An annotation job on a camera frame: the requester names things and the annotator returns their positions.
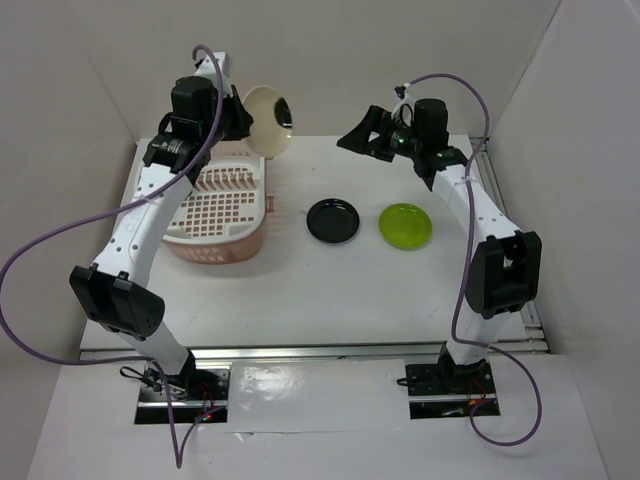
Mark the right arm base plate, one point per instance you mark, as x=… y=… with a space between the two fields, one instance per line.
x=432 y=395

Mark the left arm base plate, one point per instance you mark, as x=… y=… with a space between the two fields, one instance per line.
x=151 y=408

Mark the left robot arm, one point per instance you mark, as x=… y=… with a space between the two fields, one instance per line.
x=113 y=289

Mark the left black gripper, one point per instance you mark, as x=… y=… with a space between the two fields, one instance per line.
x=241 y=119

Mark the lime green plate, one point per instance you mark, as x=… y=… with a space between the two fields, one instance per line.
x=405 y=226

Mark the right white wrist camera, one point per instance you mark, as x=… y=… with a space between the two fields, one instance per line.
x=403 y=111

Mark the aluminium front rail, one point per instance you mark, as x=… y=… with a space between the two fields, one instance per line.
x=333 y=352

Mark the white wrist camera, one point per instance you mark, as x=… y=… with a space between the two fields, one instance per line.
x=216 y=67
x=403 y=111

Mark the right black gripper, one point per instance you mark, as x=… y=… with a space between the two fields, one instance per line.
x=377 y=120

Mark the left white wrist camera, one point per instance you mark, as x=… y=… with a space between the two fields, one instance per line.
x=216 y=67

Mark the pink white dish rack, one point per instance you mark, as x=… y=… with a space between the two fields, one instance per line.
x=222 y=219

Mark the aluminium right side rail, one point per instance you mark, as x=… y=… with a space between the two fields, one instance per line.
x=484 y=169

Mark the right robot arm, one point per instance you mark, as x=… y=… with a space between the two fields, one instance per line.
x=502 y=271

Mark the aluminium rail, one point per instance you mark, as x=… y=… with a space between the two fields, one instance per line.
x=333 y=352
x=484 y=169

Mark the cream plate with green patch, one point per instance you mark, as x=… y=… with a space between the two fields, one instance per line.
x=272 y=128

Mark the black glossy plate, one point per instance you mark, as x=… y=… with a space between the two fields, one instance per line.
x=333 y=221

